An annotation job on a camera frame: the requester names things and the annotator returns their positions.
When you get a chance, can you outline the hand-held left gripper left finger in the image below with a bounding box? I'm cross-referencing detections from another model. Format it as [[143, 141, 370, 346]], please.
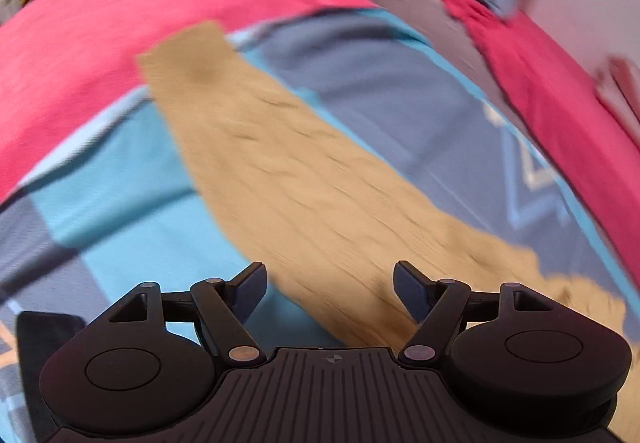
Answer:
[[107, 261, 269, 367]]

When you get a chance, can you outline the blue grey patterned blanket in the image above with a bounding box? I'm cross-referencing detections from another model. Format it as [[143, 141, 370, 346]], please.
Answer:
[[0, 8, 640, 443]]

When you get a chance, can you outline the pink bed sheet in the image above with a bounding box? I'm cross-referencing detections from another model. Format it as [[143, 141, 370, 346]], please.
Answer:
[[0, 0, 377, 204]]

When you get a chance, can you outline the red bed sheet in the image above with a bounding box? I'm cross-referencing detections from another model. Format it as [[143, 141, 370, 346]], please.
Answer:
[[369, 0, 640, 295]]

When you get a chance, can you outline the tan cable-knit sweater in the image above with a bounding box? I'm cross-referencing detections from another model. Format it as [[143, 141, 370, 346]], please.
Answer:
[[136, 20, 632, 443]]

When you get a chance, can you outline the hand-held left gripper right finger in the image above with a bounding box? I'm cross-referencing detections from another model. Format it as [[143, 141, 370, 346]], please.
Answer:
[[393, 260, 557, 367]]

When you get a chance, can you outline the pink pillow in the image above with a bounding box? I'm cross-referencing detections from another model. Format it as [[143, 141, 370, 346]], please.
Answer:
[[594, 55, 640, 124]]

